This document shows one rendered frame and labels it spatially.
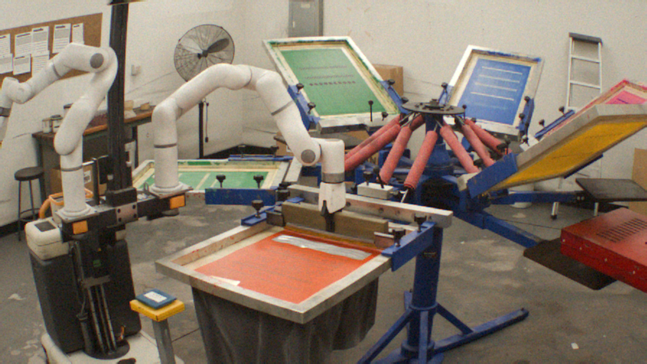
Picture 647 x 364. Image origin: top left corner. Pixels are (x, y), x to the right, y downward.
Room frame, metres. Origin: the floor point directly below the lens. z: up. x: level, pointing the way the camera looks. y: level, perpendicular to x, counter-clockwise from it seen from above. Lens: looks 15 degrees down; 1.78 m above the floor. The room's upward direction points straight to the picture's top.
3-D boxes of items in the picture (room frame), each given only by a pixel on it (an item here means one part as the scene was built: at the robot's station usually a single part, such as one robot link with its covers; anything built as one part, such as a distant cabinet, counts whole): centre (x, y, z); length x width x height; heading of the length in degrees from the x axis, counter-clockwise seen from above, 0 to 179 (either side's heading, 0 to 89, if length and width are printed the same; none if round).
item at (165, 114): (2.29, 0.56, 1.37); 0.13 x 0.10 x 0.16; 179
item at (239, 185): (3.03, 0.42, 1.05); 1.08 x 0.61 x 0.23; 87
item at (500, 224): (2.39, -0.79, 0.91); 1.34 x 0.40 x 0.08; 27
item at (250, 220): (2.45, 0.19, 0.97); 0.30 x 0.05 x 0.07; 147
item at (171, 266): (2.10, 0.08, 0.97); 0.79 x 0.58 x 0.04; 147
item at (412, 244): (2.15, -0.28, 0.97); 0.30 x 0.05 x 0.07; 147
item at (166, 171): (2.29, 0.57, 1.21); 0.16 x 0.13 x 0.15; 46
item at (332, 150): (2.28, 0.01, 1.25); 0.15 x 0.10 x 0.11; 89
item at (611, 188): (2.95, -1.16, 0.91); 1.34 x 0.40 x 0.08; 87
